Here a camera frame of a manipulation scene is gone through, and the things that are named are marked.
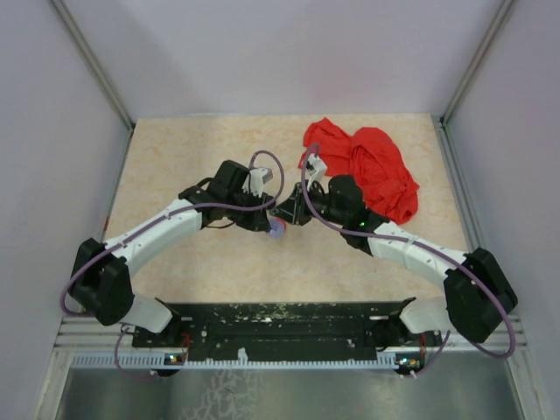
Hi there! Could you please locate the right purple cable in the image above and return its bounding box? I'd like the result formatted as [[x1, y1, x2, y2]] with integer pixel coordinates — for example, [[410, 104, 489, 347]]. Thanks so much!
[[300, 143, 517, 380]]

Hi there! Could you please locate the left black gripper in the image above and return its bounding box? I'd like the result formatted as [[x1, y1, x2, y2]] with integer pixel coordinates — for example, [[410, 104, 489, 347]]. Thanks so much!
[[226, 188, 271, 233]]

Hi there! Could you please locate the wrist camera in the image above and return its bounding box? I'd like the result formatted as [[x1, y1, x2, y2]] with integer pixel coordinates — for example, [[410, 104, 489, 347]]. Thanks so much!
[[305, 153, 327, 192], [243, 167, 273, 197]]

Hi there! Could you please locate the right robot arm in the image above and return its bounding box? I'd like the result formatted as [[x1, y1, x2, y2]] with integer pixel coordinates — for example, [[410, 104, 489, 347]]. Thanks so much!
[[271, 175, 518, 347]]

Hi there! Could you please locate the white slotted cable duct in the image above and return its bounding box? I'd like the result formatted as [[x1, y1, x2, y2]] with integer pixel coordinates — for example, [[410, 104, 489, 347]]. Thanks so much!
[[70, 348, 419, 370]]

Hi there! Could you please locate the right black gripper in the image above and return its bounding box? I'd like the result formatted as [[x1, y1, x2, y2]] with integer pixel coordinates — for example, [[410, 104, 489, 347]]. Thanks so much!
[[270, 180, 347, 227]]

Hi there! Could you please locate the purple earbud charging case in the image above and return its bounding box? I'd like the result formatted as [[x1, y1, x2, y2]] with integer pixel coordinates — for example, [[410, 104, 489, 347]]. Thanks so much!
[[267, 219, 285, 239]]

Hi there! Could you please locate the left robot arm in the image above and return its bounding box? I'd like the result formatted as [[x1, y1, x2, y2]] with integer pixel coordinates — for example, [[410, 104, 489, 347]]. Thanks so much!
[[66, 160, 276, 347]]

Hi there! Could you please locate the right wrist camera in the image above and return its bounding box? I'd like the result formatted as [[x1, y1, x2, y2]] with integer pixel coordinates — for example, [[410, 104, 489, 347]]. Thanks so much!
[[305, 153, 327, 192]]

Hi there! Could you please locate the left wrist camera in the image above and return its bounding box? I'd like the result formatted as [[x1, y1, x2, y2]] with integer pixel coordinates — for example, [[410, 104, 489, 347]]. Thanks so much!
[[243, 167, 273, 197]]

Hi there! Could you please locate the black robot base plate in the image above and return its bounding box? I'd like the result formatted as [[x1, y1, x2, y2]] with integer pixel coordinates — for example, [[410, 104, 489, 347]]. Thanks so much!
[[132, 302, 441, 362]]

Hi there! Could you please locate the red crumpled cloth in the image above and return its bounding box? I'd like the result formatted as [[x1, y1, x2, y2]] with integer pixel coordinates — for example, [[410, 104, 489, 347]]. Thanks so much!
[[303, 118, 419, 225]]

